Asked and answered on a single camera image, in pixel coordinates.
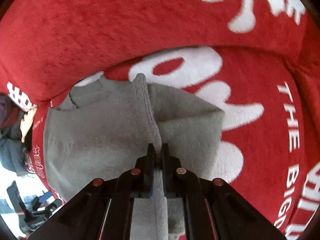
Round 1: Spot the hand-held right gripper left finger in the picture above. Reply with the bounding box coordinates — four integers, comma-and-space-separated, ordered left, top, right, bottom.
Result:
30, 144, 157, 240

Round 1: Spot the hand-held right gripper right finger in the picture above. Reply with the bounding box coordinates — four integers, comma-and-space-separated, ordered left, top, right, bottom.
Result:
161, 143, 288, 240

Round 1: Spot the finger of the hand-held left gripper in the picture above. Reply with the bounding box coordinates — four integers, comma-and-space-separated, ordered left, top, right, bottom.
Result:
32, 191, 54, 211
43, 199, 63, 215

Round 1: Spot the grey sweater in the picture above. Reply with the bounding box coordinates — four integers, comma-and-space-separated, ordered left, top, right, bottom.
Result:
43, 73, 226, 240

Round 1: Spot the cream cloth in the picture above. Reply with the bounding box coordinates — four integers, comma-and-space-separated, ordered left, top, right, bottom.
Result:
20, 105, 38, 143

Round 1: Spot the red printed sofa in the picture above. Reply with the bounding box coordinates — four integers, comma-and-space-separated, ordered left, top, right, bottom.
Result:
0, 0, 320, 240

